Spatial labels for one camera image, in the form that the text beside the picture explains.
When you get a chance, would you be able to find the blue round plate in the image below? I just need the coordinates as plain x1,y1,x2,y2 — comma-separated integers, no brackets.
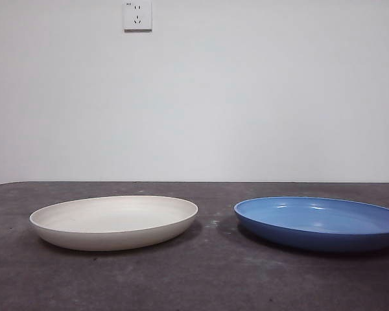
233,196,389,254

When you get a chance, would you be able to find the white wall socket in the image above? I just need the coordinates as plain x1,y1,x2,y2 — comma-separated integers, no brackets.
123,1,153,33

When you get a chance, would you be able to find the white round plate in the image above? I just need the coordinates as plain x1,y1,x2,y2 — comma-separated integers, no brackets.
29,194,199,252

